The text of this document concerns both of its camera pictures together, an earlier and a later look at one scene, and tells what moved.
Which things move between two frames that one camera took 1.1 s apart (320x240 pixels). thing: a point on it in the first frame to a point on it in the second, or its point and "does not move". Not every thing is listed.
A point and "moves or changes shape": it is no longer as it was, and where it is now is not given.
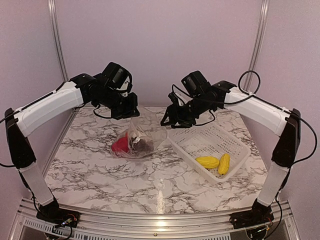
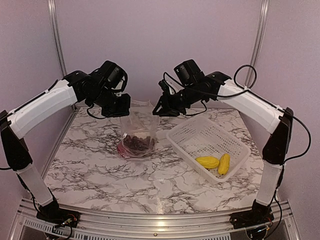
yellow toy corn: (224, 164) does not move
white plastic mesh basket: (208, 140) does not move
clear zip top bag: (144, 135) moves or changes shape
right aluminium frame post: (259, 46) does not move
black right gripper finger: (175, 125) to (164, 112)
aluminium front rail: (97, 225) does not move
